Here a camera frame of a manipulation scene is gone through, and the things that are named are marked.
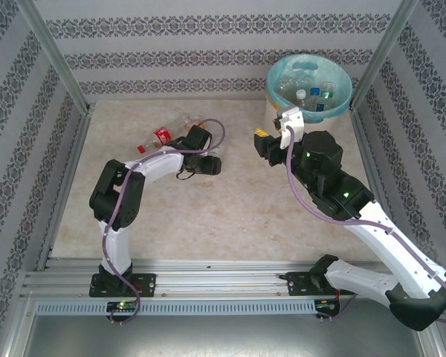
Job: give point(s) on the circuit board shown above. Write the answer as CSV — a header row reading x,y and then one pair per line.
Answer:
x,y
327,305
122,306

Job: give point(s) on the left circuit board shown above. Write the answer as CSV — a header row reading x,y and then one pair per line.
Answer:
x,y
122,306

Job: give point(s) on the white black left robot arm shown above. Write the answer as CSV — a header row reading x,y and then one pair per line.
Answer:
x,y
115,245

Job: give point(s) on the black right mount plate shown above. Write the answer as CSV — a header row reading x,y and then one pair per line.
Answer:
x,y
299,282

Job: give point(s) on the black left mount plate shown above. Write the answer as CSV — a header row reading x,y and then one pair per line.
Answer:
x,y
146,284

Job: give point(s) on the aluminium frame post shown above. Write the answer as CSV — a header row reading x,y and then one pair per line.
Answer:
x,y
48,48
390,41

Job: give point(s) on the black mount plate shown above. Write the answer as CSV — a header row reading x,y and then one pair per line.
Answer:
x,y
146,284
299,282

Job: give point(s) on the cream waste bin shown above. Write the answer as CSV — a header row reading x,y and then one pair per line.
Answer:
x,y
270,109

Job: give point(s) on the metal base sheet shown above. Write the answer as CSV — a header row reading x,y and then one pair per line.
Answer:
x,y
223,334

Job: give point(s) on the right circuit board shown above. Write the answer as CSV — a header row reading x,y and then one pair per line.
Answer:
x,y
327,305

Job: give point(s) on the small cola bottle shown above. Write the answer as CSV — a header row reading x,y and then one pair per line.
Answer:
x,y
162,134

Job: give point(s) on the plain clear bottle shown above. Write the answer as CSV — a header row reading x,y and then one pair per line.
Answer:
x,y
186,121

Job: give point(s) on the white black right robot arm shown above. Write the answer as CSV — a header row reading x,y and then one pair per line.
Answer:
x,y
394,241

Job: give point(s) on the white bin with teal liner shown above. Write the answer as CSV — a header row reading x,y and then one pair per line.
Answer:
x,y
340,80

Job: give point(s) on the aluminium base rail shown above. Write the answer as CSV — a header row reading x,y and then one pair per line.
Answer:
x,y
223,279

